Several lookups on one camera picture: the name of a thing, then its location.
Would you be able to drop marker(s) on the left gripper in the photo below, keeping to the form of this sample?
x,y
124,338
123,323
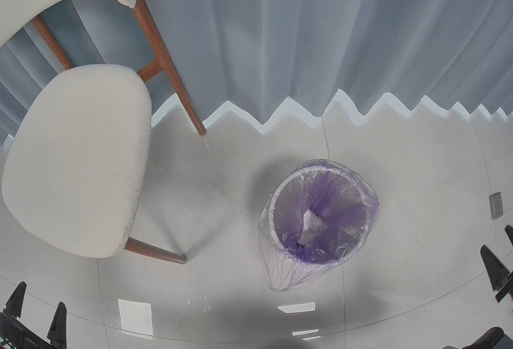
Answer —
x,y
20,333

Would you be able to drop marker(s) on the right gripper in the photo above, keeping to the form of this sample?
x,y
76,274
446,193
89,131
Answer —
x,y
505,291

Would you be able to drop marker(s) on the white paper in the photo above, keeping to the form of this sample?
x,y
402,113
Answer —
x,y
312,225

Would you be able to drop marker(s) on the white trash bin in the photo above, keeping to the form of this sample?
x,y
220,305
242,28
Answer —
x,y
286,207

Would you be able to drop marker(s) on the purple plastic bag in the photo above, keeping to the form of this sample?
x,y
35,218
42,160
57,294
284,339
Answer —
x,y
280,271

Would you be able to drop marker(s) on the white padded wooden chair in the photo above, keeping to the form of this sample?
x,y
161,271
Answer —
x,y
80,159

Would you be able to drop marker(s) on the blue-grey curtain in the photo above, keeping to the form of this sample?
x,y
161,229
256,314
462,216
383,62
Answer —
x,y
320,18

